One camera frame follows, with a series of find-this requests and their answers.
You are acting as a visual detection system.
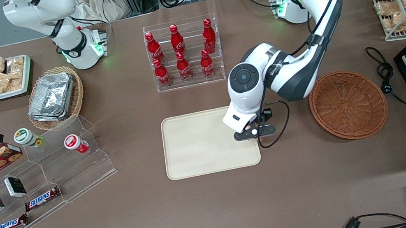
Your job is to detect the stacked aluminium foil trays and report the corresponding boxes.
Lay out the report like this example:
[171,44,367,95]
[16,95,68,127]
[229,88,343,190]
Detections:
[22,70,81,126]

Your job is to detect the black power cable with plug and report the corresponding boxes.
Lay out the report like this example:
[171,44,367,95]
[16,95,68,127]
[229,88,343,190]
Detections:
[365,40,406,120]

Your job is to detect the red lid white cup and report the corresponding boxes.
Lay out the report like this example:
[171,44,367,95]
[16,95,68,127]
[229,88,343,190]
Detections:
[63,132,90,157]

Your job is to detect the round brown wicker basket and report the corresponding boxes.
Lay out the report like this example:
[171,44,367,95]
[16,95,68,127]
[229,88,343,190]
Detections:
[304,63,393,147]

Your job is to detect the clear acrylic bottle rack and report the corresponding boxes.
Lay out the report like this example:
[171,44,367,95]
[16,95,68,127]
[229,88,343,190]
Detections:
[142,13,227,94]

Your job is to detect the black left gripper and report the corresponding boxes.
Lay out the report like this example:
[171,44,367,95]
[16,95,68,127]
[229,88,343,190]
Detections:
[255,108,275,126]

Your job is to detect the green lid white cup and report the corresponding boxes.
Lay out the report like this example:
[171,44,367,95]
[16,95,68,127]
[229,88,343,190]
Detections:
[12,125,44,151]

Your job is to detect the red cola bottle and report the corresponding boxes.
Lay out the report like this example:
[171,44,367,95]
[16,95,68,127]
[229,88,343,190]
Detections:
[144,30,166,64]
[168,23,187,56]
[200,17,219,54]
[198,48,216,79]
[152,56,173,88]
[174,50,194,83]

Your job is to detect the clear acrylic stepped stand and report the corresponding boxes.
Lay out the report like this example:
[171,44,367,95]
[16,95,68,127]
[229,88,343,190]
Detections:
[0,109,127,228]

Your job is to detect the beige rectangular tray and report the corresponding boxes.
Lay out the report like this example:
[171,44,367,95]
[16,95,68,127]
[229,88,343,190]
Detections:
[157,101,263,182]

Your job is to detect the oval light wicker basket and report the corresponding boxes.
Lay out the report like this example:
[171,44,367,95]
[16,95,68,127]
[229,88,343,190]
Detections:
[21,63,90,133]

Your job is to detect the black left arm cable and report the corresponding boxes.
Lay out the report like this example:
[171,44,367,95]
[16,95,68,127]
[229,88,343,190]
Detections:
[233,0,401,149]

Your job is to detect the beige cloth bag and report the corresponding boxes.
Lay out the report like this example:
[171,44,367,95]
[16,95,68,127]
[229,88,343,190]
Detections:
[71,0,136,28]

